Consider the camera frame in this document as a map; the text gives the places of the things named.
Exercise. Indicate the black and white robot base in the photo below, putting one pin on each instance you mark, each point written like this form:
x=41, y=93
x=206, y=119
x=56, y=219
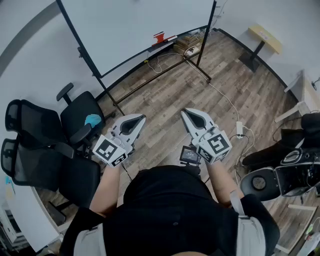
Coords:
x=282, y=180

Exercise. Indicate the person's right forearm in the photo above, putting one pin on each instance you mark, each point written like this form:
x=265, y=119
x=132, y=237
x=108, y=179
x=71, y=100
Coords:
x=221, y=180

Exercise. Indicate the white power strip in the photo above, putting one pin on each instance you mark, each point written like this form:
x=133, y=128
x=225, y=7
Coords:
x=191, y=50
x=239, y=128

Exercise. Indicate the white table with wooden legs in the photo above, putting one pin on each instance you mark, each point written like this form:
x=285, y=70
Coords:
x=308, y=92

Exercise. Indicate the blue cloth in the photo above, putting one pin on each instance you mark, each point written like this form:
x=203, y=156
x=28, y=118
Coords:
x=93, y=120

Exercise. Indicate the stack of cardboard boxes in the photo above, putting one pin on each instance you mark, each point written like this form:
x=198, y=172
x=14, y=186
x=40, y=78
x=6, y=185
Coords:
x=186, y=42

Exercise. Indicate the person's torso in black shirt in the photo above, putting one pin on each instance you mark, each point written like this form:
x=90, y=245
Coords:
x=165, y=205

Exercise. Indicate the small yellow pedestal table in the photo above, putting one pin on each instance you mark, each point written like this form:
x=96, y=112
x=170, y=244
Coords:
x=266, y=37

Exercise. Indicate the whiteboard marker pen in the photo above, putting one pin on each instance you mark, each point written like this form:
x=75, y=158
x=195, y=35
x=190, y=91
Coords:
x=170, y=38

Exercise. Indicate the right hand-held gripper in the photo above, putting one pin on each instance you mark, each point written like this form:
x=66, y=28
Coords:
x=215, y=146

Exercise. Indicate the small black screen device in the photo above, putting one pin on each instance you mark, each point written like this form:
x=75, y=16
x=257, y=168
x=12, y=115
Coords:
x=188, y=153

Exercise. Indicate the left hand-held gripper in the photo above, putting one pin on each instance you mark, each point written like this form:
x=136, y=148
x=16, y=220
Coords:
x=110, y=150

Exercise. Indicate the red whiteboard eraser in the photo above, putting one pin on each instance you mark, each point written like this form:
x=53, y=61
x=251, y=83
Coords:
x=158, y=38

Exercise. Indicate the white whiteboard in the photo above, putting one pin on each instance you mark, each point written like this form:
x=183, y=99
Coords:
x=125, y=30

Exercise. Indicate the person's left forearm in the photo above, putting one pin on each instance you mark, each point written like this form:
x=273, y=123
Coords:
x=110, y=185

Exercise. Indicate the black mesh office chair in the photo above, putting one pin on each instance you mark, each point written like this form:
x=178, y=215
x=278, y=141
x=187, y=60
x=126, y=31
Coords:
x=75, y=180
x=37, y=122

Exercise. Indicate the white table frame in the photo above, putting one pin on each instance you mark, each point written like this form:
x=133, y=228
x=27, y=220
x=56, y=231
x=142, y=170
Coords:
x=300, y=208

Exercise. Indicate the white desk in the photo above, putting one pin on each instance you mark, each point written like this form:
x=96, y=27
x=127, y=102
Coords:
x=27, y=212

